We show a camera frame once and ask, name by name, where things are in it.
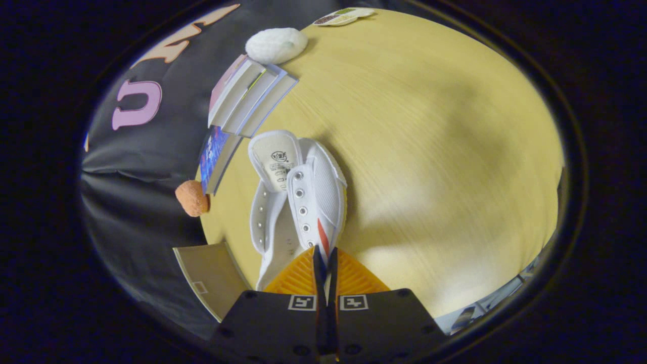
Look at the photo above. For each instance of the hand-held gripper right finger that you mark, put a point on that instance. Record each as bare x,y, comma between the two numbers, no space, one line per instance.
384,328

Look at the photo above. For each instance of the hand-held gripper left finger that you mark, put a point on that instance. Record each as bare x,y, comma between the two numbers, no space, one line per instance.
273,328

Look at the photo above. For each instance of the beige fabric storage box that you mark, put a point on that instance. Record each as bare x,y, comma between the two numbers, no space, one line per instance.
217,283

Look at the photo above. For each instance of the white canvas shoe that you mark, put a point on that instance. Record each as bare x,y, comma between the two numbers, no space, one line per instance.
323,192

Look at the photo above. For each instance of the orange sponge ball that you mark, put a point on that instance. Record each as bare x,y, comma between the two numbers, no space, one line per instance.
192,198

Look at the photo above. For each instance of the pale blue cover book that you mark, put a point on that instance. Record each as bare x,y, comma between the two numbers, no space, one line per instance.
277,96

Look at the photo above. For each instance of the white book with yellow tab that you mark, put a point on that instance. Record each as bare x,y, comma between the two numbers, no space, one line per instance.
255,96

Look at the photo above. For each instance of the white fluffy ball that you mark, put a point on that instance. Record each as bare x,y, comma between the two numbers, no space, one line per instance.
275,45

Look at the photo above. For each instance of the white colour palette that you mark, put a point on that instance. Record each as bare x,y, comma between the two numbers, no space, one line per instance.
343,16

